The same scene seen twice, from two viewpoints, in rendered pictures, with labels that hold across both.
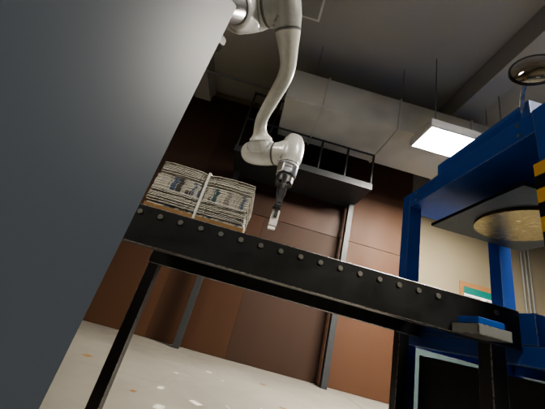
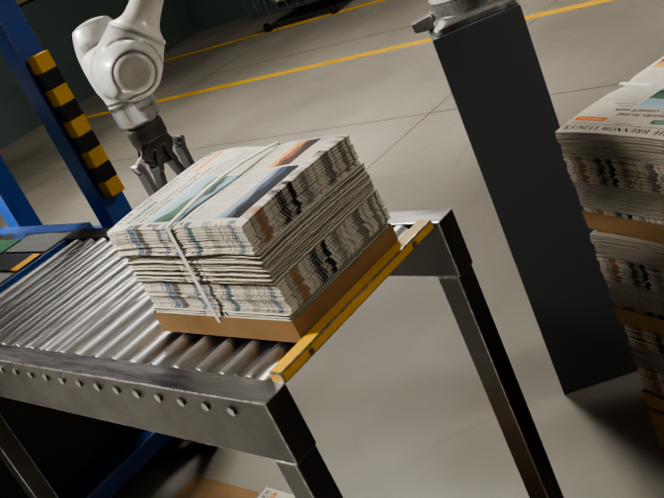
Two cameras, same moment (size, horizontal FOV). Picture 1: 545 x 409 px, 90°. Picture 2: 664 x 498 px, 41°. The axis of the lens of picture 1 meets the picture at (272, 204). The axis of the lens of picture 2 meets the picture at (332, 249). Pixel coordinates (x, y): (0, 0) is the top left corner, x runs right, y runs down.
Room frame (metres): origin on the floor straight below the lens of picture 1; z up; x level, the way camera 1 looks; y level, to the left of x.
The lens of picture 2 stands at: (1.95, 1.47, 1.44)
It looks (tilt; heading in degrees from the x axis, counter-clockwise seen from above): 23 degrees down; 230
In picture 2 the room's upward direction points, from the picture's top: 25 degrees counter-clockwise
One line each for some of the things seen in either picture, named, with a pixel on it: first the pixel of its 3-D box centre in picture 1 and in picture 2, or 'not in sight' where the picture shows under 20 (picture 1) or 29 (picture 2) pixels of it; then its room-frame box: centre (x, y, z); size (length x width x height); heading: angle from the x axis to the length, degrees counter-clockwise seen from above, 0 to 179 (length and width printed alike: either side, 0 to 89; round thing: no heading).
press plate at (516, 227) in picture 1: (521, 224); not in sight; (1.14, -1.20, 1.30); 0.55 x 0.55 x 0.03; 1
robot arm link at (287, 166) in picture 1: (286, 171); (134, 109); (1.01, -0.02, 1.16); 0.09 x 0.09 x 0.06
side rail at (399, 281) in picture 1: (315, 273); (226, 247); (0.86, -0.19, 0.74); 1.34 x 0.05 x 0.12; 91
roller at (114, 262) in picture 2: not in sight; (82, 293); (1.12, -0.45, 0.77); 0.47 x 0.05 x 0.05; 1
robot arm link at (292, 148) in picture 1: (289, 151); (109, 58); (1.02, -0.01, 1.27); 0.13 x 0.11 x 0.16; 65
